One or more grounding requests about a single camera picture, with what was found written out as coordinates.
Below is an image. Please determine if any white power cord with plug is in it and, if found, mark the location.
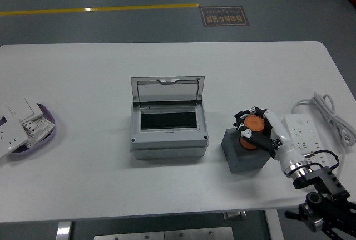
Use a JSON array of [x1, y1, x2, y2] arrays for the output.
[[290, 92, 356, 179]]

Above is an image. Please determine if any orange cylinder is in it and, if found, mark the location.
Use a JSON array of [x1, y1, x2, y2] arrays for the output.
[[239, 115, 266, 151]]

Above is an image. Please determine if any yellow floor line tape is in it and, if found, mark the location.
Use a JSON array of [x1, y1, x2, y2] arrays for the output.
[[0, 3, 200, 17]]

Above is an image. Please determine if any white terminal block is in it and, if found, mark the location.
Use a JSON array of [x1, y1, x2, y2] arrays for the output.
[[21, 120, 39, 135]]

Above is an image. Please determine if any brown floor sign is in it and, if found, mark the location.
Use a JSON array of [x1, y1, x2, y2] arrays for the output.
[[199, 5, 250, 27]]

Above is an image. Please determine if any white table leg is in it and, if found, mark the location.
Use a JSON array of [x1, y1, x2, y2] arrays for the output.
[[55, 221, 76, 240], [264, 209, 285, 240]]

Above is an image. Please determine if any white power strip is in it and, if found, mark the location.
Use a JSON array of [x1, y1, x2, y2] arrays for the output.
[[282, 113, 337, 173]]

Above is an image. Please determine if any grey cube with round hole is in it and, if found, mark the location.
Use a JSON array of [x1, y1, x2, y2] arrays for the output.
[[221, 128, 272, 174]]

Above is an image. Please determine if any purple tray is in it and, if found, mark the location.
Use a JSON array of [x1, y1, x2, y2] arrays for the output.
[[5, 102, 56, 156]]

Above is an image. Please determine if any grey metal table bracket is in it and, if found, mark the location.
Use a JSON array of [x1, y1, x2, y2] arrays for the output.
[[224, 210, 247, 221]]

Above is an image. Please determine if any white wall switch panel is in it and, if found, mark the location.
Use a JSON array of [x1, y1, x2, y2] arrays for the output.
[[0, 97, 45, 121]]

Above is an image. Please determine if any white perforated panel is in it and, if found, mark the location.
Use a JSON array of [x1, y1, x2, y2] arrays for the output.
[[26, 117, 55, 148]]

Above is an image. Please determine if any grey enclosure box clear flap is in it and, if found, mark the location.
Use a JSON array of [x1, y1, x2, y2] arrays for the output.
[[130, 75, 209, 160]]

